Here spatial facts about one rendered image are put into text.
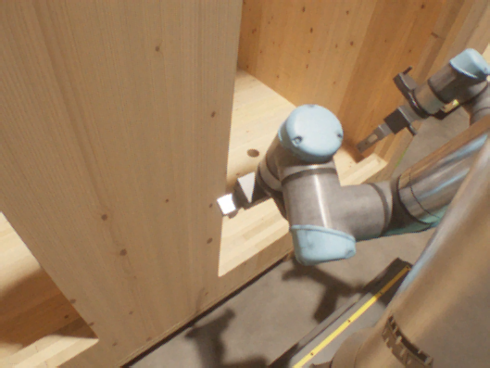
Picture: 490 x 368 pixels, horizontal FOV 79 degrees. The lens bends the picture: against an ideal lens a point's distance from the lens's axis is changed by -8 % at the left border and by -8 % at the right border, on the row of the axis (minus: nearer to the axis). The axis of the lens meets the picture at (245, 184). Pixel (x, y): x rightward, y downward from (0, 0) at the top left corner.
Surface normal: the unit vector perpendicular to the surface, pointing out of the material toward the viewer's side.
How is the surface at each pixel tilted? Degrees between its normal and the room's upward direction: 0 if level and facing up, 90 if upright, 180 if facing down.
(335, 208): 21
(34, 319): 0
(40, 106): 90
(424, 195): 97
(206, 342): 0
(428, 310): 90
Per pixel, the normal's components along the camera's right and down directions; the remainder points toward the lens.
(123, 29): 0.62, 0.62
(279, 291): 0.10, -0.68
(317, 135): 0.18, -0.31
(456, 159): -0.98, 0.01
